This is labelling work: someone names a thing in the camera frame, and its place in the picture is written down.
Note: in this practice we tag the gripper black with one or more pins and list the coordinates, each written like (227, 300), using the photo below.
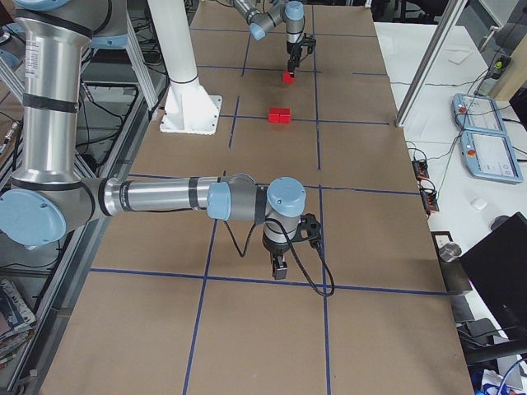
(276, 248)
(293, 50)

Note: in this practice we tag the white stand column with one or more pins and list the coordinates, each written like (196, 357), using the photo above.
(172, 30)

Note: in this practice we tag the left power strip plugs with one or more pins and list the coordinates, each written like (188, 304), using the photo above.
(420, 168)

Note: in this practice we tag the power strip plugs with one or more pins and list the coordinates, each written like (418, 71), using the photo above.
(429, 200)
(420, 168)

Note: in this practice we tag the right power strip plugs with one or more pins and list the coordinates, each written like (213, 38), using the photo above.
(429, 200)

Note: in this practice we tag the steel cup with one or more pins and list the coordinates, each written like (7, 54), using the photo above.
(449, 252)

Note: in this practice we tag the upper teach pendant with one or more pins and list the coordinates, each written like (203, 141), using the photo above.
(477, 113)

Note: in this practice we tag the teach pendant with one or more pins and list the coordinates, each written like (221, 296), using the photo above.
(490, 156)
(477, 113)

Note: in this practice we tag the small white puck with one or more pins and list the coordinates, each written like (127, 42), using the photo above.
(479, 204)

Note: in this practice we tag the lower teach pendant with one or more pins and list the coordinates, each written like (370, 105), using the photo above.
(490, 156)

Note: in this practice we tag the black monitor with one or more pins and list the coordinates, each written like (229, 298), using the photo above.
(496, 266)

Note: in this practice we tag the stack of cloth books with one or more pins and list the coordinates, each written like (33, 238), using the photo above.
(17, 321)

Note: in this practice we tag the white camera stand base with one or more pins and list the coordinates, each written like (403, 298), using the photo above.
(190, 109)

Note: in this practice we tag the aluminium table frame rail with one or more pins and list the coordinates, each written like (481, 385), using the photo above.
(50, 277)

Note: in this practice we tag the aluminium profile post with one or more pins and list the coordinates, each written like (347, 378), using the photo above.
(450, 17)

